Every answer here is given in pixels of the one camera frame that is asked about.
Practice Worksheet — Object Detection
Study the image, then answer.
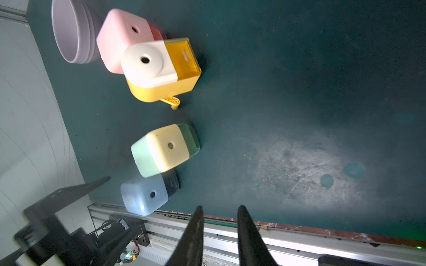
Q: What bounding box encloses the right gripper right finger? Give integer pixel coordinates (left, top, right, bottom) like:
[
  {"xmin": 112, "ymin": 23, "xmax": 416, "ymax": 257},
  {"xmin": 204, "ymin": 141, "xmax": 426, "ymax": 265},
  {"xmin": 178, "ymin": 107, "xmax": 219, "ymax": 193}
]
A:
[{"xmin": 237, "ymin": 205, "xmax": 277, "ymax": 266}]

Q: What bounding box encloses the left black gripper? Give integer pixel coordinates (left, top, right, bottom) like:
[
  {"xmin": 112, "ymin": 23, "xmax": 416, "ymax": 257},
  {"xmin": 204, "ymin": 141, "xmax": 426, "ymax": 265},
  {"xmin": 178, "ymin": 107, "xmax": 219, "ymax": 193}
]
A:
[{"xmin": 1, "ymin": 177, "xmax": 132, "ymax": 266}]

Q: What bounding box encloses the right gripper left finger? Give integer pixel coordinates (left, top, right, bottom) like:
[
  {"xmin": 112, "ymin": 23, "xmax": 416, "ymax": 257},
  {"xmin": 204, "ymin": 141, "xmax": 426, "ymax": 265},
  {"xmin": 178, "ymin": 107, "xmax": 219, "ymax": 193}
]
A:
[{"xmin": 166, "ymin": 206, "xmax": 204, "ymax": 266}]

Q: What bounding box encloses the blue pencil sharpener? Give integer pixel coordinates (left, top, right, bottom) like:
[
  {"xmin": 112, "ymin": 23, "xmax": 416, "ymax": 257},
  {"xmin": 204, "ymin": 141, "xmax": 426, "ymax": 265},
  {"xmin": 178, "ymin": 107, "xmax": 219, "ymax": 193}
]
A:
[{"xmin": 120, "ymin": 169, "xmax": 180, "ymax": 216}]

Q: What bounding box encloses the green pencil sharpener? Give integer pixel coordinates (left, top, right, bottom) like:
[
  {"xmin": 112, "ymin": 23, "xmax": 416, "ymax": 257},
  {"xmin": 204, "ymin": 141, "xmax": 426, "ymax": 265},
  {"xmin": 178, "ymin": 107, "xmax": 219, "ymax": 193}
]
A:
[{"xmin": 131, "ymin": 124, "xmax": 200, "ymax": 178}]

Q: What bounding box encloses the yellow pencil sharpener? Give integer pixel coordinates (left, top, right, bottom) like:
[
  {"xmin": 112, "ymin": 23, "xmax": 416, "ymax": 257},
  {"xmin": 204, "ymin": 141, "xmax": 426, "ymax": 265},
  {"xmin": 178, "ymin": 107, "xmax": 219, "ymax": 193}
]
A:
[{"xmin": 121, "ymin": 38, "xmax": 201, "ymax": 110}]

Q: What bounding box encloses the pink pencil sharpener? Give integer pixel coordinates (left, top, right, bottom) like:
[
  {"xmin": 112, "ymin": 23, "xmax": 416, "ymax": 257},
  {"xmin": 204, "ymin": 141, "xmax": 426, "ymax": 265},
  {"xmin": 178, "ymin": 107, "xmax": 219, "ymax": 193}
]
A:
[{"xmin": 97, "ymin": 9, "xmax": 166, "ymax": 74}]

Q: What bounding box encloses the purple bowl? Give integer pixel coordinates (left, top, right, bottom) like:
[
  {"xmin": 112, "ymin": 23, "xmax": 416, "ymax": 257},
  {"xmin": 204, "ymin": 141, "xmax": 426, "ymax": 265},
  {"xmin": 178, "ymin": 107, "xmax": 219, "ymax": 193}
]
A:
[{"xmin": 51, "ymin": 0, "xmax": 103, "ymax": 64}]

